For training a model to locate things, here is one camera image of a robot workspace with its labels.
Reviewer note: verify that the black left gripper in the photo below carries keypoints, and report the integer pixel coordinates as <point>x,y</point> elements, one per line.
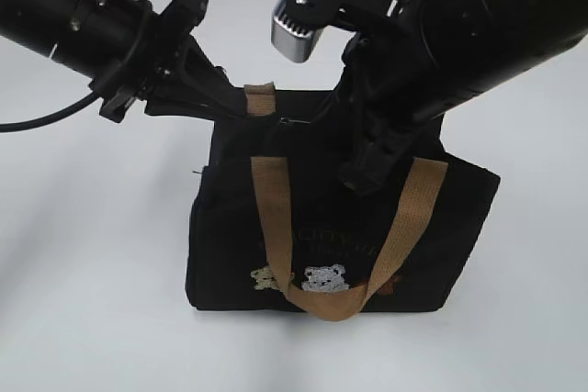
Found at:
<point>152,56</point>

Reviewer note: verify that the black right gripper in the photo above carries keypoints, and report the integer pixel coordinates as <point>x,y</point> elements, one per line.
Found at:
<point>385,58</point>

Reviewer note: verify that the silver zipper pull with ring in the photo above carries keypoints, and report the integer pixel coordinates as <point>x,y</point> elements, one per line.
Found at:
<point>292,122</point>

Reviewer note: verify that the black canvas tote bag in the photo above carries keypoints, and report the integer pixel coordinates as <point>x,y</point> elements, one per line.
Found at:
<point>273,228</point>

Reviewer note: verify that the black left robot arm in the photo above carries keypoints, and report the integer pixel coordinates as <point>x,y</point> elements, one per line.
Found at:
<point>59,30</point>

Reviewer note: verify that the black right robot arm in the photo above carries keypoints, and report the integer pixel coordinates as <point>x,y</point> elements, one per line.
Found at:
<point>480,44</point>

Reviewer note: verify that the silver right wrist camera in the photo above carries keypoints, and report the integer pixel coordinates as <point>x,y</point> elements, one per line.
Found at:
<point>294,42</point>

